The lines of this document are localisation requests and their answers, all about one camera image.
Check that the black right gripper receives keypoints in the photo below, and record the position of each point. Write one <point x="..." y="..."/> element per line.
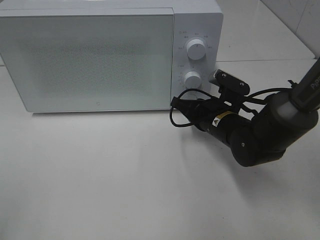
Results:
<point x="211" y="116"/>

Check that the round door release button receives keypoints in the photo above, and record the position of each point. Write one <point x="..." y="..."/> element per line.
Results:
<point x="190" y="96"/>

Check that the white microwave door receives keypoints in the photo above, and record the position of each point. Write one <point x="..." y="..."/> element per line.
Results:
<point x="89" y="63"/>

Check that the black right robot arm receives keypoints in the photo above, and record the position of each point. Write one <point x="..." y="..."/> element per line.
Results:
<point x="257" y="127"/>

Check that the upper white power knob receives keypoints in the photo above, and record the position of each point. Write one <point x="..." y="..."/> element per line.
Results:
<point x="196" y="48"/>

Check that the white microwave oven body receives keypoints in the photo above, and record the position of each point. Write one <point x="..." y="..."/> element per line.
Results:
<point x="191" y="19"/>

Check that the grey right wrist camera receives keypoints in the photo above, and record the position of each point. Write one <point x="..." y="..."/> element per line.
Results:
<point x="230" y="87"/>

